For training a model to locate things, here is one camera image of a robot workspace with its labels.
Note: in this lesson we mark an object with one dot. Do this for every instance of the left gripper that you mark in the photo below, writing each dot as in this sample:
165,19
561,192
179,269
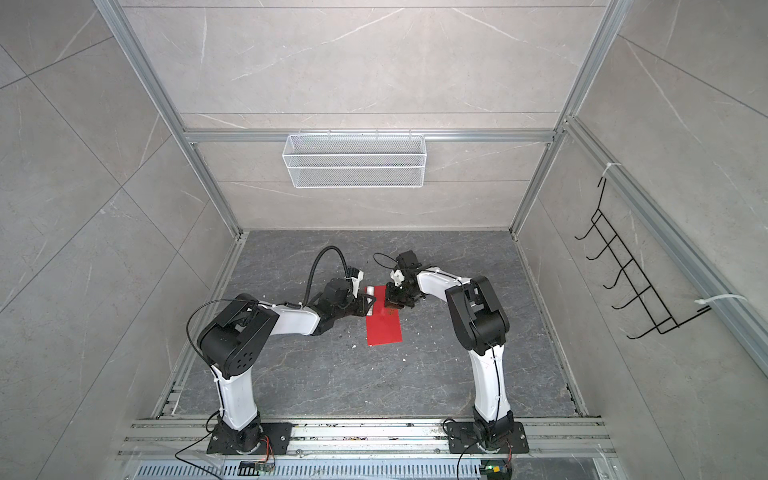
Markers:
365,303

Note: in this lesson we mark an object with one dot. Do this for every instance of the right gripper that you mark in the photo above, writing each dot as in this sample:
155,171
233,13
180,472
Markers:
392,301

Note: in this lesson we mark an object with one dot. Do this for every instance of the red envelope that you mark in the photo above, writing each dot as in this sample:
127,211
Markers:
382,324

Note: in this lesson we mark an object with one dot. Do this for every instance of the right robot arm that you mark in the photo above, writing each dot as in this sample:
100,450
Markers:
480,325

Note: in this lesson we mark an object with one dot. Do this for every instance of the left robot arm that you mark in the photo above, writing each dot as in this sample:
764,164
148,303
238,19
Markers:
232,342

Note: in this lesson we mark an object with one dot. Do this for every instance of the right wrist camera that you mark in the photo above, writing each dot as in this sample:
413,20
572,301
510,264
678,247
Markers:
405,264

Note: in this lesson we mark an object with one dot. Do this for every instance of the white wire mesh basket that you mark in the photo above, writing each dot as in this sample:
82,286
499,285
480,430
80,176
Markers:
338,161

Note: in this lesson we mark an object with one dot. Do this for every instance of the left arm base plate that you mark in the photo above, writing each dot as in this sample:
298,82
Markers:
252,440

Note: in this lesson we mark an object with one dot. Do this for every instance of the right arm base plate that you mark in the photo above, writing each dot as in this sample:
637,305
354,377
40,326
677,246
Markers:
473,438

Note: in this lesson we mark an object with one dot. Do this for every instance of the black wire hook rack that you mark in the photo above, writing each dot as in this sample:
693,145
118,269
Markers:
631,273

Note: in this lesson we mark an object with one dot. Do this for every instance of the grey slotted cable duct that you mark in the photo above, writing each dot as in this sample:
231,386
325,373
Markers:
317,469

